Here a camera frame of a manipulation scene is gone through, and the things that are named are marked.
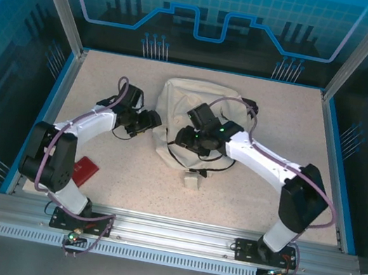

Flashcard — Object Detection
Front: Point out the cream fabric backpack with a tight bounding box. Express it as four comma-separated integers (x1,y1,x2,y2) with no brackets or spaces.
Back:
142,73,263,199

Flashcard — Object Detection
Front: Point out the yellow power connector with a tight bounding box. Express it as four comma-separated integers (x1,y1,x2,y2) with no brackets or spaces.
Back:
67,227,88,246
266,266,290,275

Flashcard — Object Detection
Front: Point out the blue printed back panel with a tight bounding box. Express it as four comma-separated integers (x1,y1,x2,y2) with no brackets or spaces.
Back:
32,0,368,98

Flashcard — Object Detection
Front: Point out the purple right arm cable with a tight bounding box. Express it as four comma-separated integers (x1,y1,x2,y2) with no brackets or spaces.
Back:
179,93,353,275

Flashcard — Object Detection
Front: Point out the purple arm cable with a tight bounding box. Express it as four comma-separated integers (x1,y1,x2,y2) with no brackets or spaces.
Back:
179,93,353,275
22,64,141,264

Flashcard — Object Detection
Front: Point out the aluminium left side rail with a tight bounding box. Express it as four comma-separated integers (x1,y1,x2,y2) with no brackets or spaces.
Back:
4,41,89,204

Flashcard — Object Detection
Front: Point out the aluminium rail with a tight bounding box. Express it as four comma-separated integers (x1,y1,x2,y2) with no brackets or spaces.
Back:
295,90,368,253
4,41,89,204
0,187,363,275

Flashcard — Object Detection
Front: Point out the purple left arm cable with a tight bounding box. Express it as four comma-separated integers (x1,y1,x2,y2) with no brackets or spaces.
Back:
22,64,141,264

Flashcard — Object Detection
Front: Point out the aluminium front rail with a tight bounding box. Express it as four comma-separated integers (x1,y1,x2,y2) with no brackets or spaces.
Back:
0,187,363,275

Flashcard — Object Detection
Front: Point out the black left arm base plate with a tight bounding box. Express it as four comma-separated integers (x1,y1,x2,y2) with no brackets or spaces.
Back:
48,204,114,239

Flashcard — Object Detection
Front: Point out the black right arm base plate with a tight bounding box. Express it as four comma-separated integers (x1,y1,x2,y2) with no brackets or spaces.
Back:
232,237,300,271

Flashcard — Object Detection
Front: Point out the slotted grey cable duct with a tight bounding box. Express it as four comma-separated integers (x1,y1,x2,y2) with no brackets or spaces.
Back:
0,223,260,275

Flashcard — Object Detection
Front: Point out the aluminium right side rail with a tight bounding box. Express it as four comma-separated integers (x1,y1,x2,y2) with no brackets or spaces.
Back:
295,90,368,253

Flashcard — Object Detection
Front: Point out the aluminium right frame post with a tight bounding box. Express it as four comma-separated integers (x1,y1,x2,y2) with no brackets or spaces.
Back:
320,0,368,109

